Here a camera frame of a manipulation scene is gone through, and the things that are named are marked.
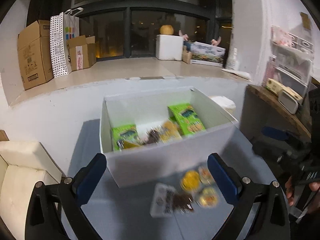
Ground pale yellow jelly cup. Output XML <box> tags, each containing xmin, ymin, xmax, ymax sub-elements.
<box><xmin>197</xmin><ymin>186</ymin><xmax>219</xmax><ymax>208</ymax></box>

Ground green seaweed snack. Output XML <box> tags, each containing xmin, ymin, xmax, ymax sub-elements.
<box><xmin>111</xmin><ymin>124</ymin><xmax>140</xmax><ymax>151</ymax></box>
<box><xmin>168</xmin><ymin>103</ymin><xmax>206</xmax><ymax>136</ymax></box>

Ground dark meat snack packet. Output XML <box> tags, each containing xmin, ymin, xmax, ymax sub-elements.
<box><xmin>142</xmin><ymin>127</ymin><xmax>162</xmax><ymax>145</ymax></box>

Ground person's right hand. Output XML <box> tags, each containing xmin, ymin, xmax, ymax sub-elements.
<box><xmin>285</xmin><ymin>177</ymin><xmax>319</xmax><ymax>218</ymax></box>

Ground white speaker device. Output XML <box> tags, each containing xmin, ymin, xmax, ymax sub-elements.
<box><xmin>278</xmin><ymin>90</ymin><xmax>299</xmax><ymax>114</ymax></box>

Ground cream leather sofa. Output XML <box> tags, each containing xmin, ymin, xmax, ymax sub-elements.
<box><xmin>1</xmin><ymin>141</ymin><xmax>62</xmax><ymax>239</ymax></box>

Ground white plastic bottle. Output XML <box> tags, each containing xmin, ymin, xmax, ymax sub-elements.
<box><xmin>226</xmin><ymin>48</ymin><xmax>238</xmax><ymax>70</ymax></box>

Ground blue table mat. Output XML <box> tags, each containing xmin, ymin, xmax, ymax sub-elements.
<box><xmin>66</xmin><ymin>119</ymin><xmax>276</xmax><ymax>239</ymax></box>

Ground white open cardboard box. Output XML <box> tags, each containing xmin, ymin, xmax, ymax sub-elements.
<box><xmin>100</xmin><ymin>87</ymin><xmax>238</xmax><ymax>187</ymax></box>

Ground white dried fruit packet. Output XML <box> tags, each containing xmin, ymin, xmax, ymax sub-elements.
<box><xmin>150</xmin><ymin>183</ymin><xmax>194</xmax><ymax>218</ymax></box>

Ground yellow snack bag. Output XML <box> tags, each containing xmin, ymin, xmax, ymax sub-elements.
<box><xmin>159</xmin><ymin>120</ymin><xmax>182</xmax><ymax>143</ymax></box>

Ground printed landscape carton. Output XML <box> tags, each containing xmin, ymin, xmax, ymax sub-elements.
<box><xmin>190</xmin><ymin>42</ymin><xmax>226</xmax><ymax>67</ymax></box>

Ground white foam box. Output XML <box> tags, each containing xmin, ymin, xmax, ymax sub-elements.
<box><xmin>156</xmin><ymin>35</ymin><xmax>183</xmax><ymax>61</ymax></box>

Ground orange pomelo fruit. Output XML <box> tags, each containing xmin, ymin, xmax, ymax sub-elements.
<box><xmin>159</xmin><ymin>24</ymin><xmax>174</xmax><ymax>35</ymax></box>

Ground small open cardboard box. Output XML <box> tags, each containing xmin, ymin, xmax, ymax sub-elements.
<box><xmin>67</xmin><ymin>35</ymin><xmax>97</xmax><ymax>72</ymax></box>

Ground tall brown cardboard box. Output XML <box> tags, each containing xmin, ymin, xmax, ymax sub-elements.
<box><xmin>17</xmin><ymin>20</ymin><xmax>54</xmax><ymax>90</ymax></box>

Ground white dotted shopping bag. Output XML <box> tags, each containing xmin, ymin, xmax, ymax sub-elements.
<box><xmin>49</xmin><ymin>7</ymin><xmax>84</xmax><ymax>78</ymax></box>

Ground wall rack shelf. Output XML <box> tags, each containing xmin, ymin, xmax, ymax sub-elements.
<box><xmin>263</xmin><ymin>25</ymin><xmax>314</xmax><ymax>97</ymax></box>

